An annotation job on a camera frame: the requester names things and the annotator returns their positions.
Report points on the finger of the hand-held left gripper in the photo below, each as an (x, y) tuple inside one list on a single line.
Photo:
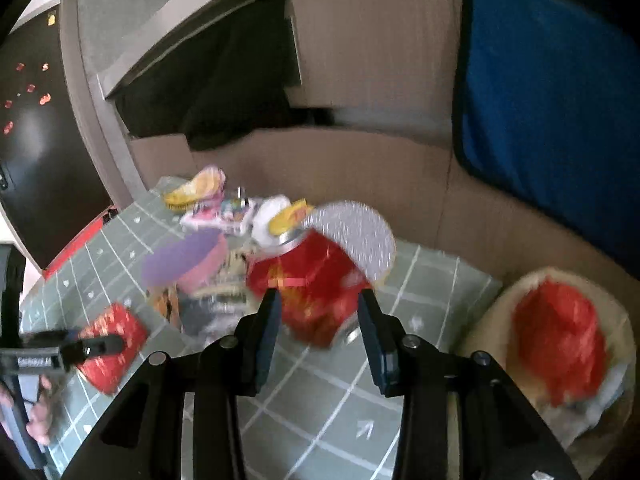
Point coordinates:
[(95, 345)]

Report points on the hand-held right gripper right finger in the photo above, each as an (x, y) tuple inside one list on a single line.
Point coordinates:
[(376, 355)]

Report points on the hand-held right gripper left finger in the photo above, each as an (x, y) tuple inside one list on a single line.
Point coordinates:
[(265, 342)]

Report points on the red snack packet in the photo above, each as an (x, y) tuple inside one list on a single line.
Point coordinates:
[(122, 324)]

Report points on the red can with foil lid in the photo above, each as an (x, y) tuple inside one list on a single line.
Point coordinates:
[(310, 280)]

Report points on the beige bin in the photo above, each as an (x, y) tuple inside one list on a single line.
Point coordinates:
[(495, 320)]

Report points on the white sock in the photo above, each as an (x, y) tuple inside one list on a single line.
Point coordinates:
[(267, 217)]

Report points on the pink yellow snack packet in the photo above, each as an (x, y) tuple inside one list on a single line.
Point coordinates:
[(195, 191)]

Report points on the person's left hand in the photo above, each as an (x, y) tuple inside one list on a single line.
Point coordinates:
[(41, 415)]

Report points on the green checked tablecloth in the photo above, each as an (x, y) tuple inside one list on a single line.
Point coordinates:
[(320, 410)]

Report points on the pink cup with purple lid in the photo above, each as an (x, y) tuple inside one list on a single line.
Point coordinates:
[(180, 260)]

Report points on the pink printed box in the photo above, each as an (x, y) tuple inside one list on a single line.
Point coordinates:
[(215, 216)]

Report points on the brown sofa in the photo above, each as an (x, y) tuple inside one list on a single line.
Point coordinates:
[(370, 175)]

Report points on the red plastic bag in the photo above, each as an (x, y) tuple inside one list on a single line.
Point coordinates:
[(560, 340)]

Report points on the black cabinet with red stickers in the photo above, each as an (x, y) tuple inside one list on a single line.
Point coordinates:
[(40, 150)]

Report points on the black cloth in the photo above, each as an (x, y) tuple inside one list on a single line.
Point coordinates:
[(230, 85)]

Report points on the blue cloth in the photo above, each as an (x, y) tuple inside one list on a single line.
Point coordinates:
[(545, 95)]

